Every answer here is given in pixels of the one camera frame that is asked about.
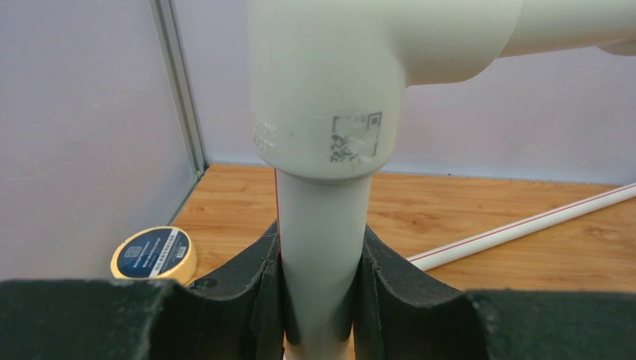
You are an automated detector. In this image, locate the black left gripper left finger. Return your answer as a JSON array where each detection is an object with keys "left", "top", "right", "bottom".
[{"left": 1, "top": 224, "right": 284, "bottom": 359}]

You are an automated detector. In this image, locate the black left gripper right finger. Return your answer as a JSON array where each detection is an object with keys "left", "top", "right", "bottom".
[{"left": 353, "top": 229, "right": 635, "bottom": 359}]

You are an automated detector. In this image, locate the white PVC pipe frame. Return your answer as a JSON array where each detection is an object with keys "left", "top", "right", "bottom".
[{"left": 248, "top": 1, "right": 635, "bottom": 359}]

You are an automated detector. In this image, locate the masking tape roll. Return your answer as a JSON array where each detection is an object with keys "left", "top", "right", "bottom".
[{"left": 110, "top": 226, "right": 197, "bottom": 285}]

